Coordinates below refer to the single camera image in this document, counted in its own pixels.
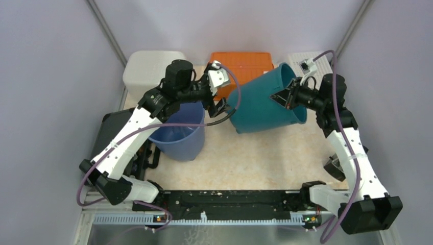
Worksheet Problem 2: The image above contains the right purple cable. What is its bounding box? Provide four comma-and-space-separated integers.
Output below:
312, 50, 362, 245

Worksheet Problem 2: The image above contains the translucent white plastic tub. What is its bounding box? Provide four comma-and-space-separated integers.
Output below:
123, 51, 186, 101

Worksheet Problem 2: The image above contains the purple cable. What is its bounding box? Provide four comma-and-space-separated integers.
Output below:
76, 62, 242, 208
312, 50, 362, 245

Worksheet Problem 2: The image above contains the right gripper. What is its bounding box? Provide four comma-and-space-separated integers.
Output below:
269, 77, 325, 112

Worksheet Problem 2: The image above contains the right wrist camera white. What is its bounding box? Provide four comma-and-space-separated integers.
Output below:
300, 58, 318, 85

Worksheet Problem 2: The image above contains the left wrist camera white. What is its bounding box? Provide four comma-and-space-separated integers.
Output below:
206, 60, 230, 96

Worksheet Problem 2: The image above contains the white perforated basket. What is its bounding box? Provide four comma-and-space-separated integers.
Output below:
286, 51, 332, 76

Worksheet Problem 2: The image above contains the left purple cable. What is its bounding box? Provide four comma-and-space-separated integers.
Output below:
76, 62, 242, 208

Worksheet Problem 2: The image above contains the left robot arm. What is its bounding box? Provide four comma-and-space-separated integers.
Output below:
80, 59, 237, 211

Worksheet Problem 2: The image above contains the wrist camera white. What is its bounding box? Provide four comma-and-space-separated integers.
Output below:
300, 58, 318, 85
206, 60, 230, 96

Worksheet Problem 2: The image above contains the black case on left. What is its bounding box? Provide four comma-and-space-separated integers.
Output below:
88, 110, 161, 180

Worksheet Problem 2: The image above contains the orange plastic tub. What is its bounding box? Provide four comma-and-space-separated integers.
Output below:
208, 52, 274, 85

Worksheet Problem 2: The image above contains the small black clear box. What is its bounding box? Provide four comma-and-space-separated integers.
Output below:
323, 153, 346, 182

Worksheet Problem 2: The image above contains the blue bucket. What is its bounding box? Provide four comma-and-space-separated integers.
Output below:
149, 102, 205, 162

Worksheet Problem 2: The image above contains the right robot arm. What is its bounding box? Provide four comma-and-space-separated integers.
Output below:
270, 73, 403, 234

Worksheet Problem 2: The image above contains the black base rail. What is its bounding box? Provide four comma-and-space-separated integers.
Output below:
152, 190, 325, 221

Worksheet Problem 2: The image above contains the teal bucket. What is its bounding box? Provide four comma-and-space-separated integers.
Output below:
227, 63, 307, 134

